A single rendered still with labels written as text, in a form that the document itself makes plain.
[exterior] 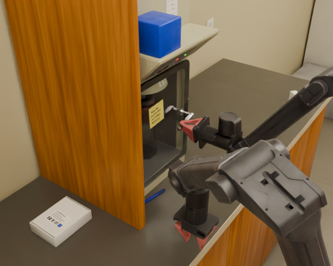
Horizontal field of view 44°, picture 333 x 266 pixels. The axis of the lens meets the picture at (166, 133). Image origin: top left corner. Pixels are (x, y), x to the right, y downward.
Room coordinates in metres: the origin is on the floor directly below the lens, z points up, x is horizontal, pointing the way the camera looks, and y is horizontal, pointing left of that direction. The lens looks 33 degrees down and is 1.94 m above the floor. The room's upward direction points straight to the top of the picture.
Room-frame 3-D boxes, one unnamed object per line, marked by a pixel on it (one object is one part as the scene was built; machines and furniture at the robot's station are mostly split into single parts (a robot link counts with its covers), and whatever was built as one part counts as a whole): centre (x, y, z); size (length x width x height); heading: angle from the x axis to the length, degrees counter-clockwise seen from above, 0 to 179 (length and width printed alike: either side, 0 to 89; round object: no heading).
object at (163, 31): (1.09, 0.03, 1.56); 0.10 x 0.10 x 0.09; 54
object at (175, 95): (1.20, 0.01, 1.19); 0.30 x 0.01 x 0.40; 144
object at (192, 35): (1.17, -0.03, 1.46); 0.32 x 0.11 x 0.10; 144
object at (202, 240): (0.76, -0.08, 1.14); 0.07 x 0.07 x 0.09; 55
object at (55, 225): (0.98, 0.34, 0.96); 0.16 x 0.12 x 0.04; 144
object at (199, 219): (0.76, -0.08, 1.21); 0.10 x 0.07 x 0.07; 55
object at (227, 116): (1.09, -0.21, 1.23); 0.12 x 0.09 x 0.11; 44
